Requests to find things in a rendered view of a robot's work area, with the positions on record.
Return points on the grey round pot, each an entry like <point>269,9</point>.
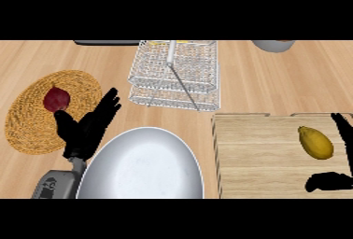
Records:
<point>273,45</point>

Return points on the pale wooden tray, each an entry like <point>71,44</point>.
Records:
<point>279,157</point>

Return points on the dark red fruit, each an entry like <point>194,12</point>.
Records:
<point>56,99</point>

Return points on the round woven wicker placemat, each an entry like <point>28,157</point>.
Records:
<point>31,124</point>

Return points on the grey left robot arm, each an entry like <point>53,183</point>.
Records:
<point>59,183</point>

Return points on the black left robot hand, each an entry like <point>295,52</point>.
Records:
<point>89,124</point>

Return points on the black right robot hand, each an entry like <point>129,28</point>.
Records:
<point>331,182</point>

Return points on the yellow lemon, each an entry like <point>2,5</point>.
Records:
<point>315,143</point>

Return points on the dark flat appliance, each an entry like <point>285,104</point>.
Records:
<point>105,42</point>

